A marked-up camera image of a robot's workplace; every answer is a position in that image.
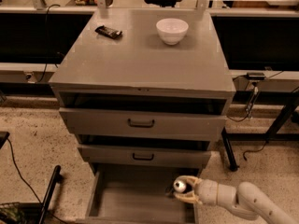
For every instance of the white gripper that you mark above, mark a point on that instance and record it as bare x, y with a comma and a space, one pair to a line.
207, 190

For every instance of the redbull can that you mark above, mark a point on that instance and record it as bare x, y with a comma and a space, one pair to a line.
178, 186

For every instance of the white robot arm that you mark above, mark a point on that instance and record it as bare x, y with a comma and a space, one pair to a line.
246, 201

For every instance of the grey middle drawer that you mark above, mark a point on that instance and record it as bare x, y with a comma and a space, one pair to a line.
145, 156

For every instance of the grey top drawer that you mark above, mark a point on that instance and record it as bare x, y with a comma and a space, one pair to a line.
137, 124

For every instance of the grey open bottom drawer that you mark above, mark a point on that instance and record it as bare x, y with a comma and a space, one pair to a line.
127, 194

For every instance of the grey drawer cabinet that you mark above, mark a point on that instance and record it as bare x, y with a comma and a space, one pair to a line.
139, 72

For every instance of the black power adapter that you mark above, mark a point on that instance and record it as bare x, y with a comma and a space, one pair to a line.
255, 76

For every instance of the black stand bar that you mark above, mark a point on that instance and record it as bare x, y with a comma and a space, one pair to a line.
54, 180

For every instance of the white bowl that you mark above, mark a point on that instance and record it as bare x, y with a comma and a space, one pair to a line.
171, 30

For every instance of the dark snack bar wrapper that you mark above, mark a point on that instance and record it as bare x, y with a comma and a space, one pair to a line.
108, 32

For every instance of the black table leg frame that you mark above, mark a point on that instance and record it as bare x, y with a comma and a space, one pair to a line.
289, 111

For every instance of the black wire basket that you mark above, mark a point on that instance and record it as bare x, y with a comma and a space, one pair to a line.
10, 213

